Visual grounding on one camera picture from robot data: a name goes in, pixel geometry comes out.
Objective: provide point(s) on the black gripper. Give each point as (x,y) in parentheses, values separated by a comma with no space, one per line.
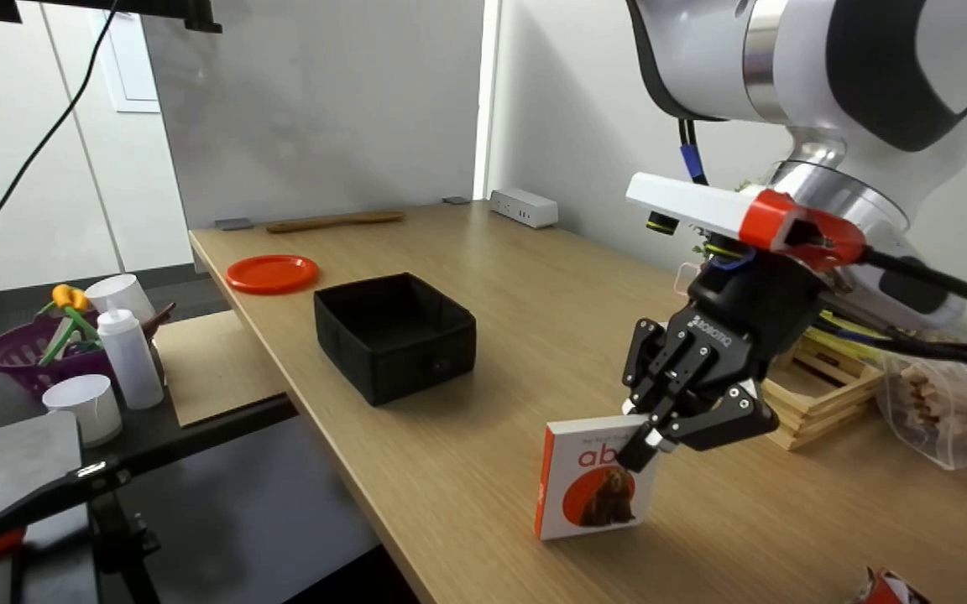
(754,312)

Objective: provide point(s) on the red and white card box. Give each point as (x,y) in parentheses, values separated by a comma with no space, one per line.
(589,497)

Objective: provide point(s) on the black fabric storage box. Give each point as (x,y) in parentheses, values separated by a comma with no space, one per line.
(393,347)

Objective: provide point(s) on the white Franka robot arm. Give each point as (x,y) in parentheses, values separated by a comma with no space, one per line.
(796,69)

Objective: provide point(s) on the white power hub box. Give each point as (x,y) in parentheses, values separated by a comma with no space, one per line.
(527,209)

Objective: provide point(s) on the stacked wooden slat trays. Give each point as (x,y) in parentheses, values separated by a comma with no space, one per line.
(821,408)

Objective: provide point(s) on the yellow and black toy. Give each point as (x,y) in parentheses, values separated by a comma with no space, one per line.
(841,336)

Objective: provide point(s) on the clear plastic snack bag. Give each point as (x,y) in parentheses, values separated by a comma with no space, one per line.
(949,413)

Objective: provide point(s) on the red snack packet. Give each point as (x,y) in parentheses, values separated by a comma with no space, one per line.
(888,588)

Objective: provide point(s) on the orange round plate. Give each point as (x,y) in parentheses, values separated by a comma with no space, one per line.
(274,272)

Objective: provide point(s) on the light wooden board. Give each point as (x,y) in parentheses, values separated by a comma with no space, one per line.
(220,370)

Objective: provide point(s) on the small grey flat piece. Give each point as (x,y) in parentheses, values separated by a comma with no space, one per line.
(234,222)

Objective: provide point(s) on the white squeeze bottle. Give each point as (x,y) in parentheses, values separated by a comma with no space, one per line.
(131,362)

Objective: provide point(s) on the white mug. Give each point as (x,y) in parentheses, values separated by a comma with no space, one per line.
(120,296)

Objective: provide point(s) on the white upturned cup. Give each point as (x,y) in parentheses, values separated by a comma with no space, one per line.
(82,408)

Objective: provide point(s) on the yellow and green toy vegetable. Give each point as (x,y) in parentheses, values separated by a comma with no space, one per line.
(69,300)

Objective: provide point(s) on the purple plastic basket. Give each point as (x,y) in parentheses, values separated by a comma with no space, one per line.
(18,355)

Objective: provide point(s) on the grey flat pad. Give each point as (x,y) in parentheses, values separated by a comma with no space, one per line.
(7,469)

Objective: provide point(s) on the black overhead mount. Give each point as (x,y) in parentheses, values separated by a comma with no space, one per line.
(158,6)

